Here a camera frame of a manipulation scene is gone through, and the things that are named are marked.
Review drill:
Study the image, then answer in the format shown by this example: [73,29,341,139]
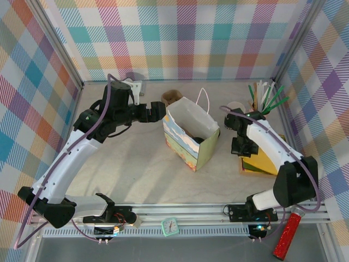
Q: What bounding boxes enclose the aluminium frame post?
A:
[26,0,85,90]
[272,0,329,84]

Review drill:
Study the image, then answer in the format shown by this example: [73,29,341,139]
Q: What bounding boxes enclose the red glitter tube silver cap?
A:
[273,206,306,260]

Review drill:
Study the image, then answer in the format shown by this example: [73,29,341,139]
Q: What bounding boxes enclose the mint green square clock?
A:
[160,217,180,237]

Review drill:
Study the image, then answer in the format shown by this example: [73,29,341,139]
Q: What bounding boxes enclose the stack of paper coffee cups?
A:
[227,101,246,112]

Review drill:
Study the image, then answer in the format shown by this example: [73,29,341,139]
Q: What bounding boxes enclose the aluminium side rail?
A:
[273,81,312,164]
[48,84,84,192]

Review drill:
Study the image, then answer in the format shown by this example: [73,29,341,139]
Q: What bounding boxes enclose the paper gift bag with handles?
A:
[163,87,221,173]

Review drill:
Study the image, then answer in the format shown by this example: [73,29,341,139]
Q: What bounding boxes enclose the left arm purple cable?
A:
[13,73,118,249]

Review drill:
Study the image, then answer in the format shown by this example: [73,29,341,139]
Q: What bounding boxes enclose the white and green stir stick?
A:
[264,80,276,110]

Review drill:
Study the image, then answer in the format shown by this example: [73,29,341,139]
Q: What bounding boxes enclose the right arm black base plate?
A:
[227,203,279,222]

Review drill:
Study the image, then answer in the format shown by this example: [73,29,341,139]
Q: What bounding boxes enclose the green plastic stir stick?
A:
[247,84,256,106]
[263,85,286,111]
[267,96,290,112]

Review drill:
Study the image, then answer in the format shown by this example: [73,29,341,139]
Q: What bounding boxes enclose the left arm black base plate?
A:
[82,205,137,225]

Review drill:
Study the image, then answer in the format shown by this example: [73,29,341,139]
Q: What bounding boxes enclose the aluminium frame rail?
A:
[29,201,332,227]

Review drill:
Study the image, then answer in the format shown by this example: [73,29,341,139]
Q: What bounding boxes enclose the yellow paper napkins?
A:
[245,135,286,175]

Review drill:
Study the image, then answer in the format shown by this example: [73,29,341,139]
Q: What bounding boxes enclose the slotted grey cable duct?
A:
[43,228,252,238]

